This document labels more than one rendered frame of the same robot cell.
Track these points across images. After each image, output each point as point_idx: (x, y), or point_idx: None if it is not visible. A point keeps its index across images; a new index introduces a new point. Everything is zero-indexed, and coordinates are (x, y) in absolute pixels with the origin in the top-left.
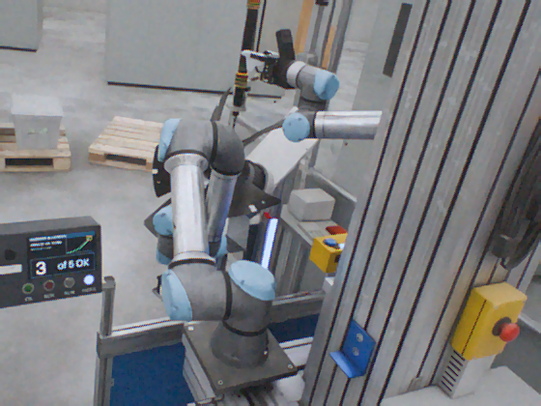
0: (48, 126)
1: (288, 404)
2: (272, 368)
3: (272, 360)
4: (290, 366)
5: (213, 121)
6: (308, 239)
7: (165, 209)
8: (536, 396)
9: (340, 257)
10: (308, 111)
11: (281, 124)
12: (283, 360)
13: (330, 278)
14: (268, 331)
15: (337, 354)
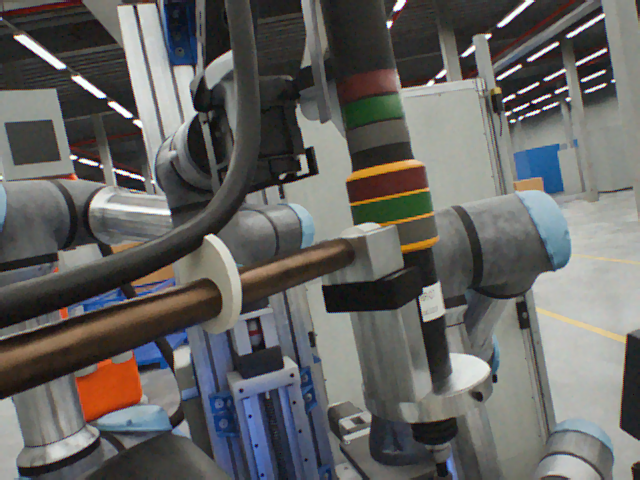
0: None
1: (352, 476)
2: (367, 437)
3: (366, 444)
4: (347, 442)
5: (453, 206)
6: None
7: (583, 426)
8: (180, 358)
9: (299, 293)
10: (257, 204)
11: (174, 461)
12: (353, 446)
13: (290, 365)
14: (366, 469)
15: (314, 360)
